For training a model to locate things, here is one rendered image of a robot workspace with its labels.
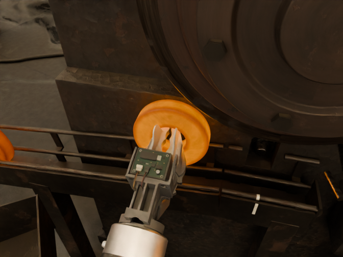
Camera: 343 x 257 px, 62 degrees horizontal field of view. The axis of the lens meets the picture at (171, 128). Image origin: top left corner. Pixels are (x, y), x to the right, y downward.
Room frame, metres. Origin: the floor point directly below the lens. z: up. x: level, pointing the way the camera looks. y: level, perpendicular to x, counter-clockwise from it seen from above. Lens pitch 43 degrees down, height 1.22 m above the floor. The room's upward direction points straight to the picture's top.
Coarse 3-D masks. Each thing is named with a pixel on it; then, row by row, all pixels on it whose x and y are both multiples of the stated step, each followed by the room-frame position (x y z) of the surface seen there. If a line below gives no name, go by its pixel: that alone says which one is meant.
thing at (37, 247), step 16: (0, 208) 0.31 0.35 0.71; (16, 208) 0.32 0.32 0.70; (32, 208) 0.33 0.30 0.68; (0, 224) 0.30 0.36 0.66; (16, 224) 0.31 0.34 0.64; (32, 224) 0.32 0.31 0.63; (48, 224) 0.31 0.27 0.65; (0, 240) 0.30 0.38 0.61; (16, 240) 0.30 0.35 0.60; (32, 240) 0.30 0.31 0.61; (48, 240) 0.27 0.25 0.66; (0, 256) 0.26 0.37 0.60; (16, 256) 0.26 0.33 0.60; (32, 256) 0.26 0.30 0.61; (48, 256) 0.23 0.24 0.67
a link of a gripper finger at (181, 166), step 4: (180, 152) 0.35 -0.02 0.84; (180, 156) 0.34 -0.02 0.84; (184, 156) 0.35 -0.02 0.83; (180, 160) 0.34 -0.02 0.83; (184, 160) 0.34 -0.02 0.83; (180, 164) 0.33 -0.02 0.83; (184, 164) 0.33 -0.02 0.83; (176, 168) 0.32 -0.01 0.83; (180, 168) 0.32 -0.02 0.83; (184, 168) 0.32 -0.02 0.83; (176, 172) 0.31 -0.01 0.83; (180, 172) 0.31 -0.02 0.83; (184, 172) 0.32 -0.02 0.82; (180, 176) 0.31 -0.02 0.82; (180, 180) 0.30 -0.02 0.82; (180, 184) 0.30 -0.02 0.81
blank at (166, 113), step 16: (144, 112) 0.41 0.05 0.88; (160, 112) 0.40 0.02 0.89; (176, 112) 0.39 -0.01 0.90; (192, 112) 0.40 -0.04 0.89; (144, 128) 0.41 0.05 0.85; (192, 128) 0.39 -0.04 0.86; (208, 128) 0.40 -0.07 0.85; (144, 144) 0.41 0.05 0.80; (192, 144) 0.38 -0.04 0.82; (208, 144) 0.38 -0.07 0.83; (192, 160) 0.38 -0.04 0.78
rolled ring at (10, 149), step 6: (0, 132) 0.53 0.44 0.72; (0, 138) 0.51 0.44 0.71; (6, 138) 0.52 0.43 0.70; (0, 144) 0.50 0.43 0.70; (6, 144) 0.51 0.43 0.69; (0, 150) 0.50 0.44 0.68; (6, 150) 0.51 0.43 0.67; (12, 150) 0.52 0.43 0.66; (0, 156) 0.50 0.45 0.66; (6, 156) 0.50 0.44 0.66; (12, 156) 0.52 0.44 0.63
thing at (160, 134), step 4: (156, 124) 0.38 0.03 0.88; (156, 128) 0.37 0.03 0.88; (160, 128) 0.39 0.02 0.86; (164, 128) 0.40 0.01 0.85; (168, 128) 0.40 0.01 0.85; (156, 132) 0.37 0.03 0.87; (160, 132) 0.39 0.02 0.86; (164, 132) 0.39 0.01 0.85; (168, 132) 0.40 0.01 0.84; (156, 136) 0.37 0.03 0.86; (160, 136) 0.38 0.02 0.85; (164, 136) 0.39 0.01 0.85; (152, 140) 0.36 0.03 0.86; (156, 140) 0.37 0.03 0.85; (160, 140) 0.38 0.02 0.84; (164, 140) 0.38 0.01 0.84; (152, 144) 0.35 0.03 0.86; (156, 144) 0.36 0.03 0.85; (160, 144) 0.37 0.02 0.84; (152, 148) 0.35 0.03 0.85; (156, 148) 0.36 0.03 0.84; (160, 148) 0.36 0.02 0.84
